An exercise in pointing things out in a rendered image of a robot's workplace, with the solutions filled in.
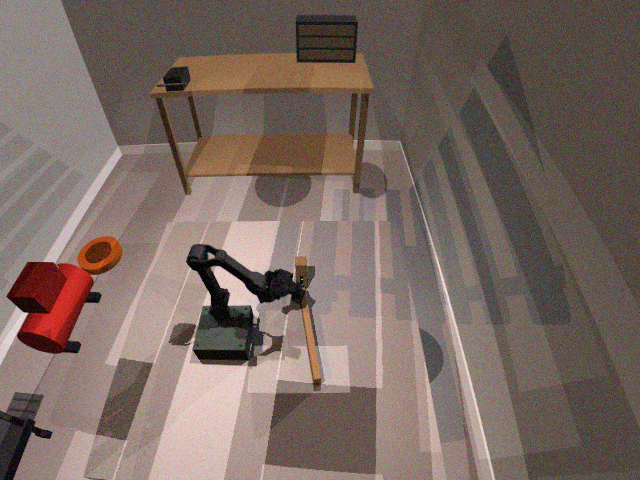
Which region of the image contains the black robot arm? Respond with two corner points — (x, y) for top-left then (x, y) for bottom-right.
(186, 244), (296, 323)

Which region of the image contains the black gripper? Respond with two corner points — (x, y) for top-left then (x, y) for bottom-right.
(264, 271), (305, 304)

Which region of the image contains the brown wooden post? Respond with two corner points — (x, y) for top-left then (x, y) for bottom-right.
(295, 256), (307, 289)

